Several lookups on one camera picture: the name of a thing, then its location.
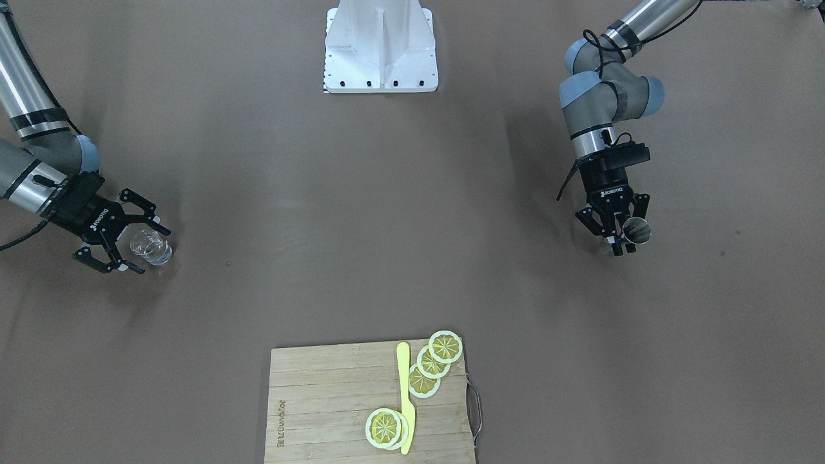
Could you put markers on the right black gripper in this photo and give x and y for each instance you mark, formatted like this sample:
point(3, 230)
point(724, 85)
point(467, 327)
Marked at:
point(88, 214)

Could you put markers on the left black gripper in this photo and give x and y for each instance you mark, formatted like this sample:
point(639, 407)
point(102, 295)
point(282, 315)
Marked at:
point(608, 185)

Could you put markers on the steel jigger measuring cup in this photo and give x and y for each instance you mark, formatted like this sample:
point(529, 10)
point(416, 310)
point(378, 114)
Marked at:
point(634, 231)

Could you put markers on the clear glass cup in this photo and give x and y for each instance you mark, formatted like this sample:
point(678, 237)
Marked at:
point(151, 246)

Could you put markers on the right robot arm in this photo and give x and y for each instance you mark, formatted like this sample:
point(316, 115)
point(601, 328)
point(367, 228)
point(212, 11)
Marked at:
point(55, 174)

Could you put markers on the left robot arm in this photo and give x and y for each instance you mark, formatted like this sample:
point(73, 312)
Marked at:
point(600, 92)

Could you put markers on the end lemon slice of row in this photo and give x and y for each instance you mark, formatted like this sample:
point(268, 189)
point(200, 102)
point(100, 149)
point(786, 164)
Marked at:
point(445, 346)

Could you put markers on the middle lemon slice of row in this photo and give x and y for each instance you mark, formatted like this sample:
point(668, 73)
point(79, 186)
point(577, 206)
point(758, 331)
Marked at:
point(429, 367)

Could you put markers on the wooden cutting board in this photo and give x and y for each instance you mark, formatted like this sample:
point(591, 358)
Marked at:
point(321, 396)

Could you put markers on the yellow plastic knife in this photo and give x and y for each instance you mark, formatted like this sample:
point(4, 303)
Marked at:
point(403, 358)

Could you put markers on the lemon slice near knife tip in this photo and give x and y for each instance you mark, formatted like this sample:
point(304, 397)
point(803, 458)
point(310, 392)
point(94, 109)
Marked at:
point(381, 428)

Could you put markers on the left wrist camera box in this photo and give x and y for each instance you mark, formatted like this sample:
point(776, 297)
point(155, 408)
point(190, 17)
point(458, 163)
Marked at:
point(621, 155)

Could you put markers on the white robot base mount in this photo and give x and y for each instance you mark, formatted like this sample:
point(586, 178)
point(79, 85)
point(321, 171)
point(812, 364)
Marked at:
point(380, 46)

